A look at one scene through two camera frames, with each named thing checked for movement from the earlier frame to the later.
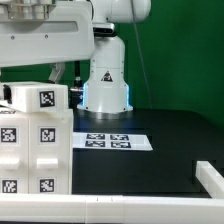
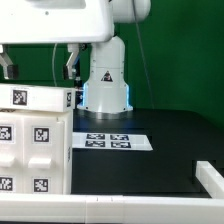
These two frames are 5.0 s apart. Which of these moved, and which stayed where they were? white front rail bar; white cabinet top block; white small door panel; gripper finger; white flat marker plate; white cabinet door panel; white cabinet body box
Moved: gripper finger; white cabinet door panel; white small door panel; white cabinet top block
Stayed: white flat marker plate; white front rail bar; white cabinet body box
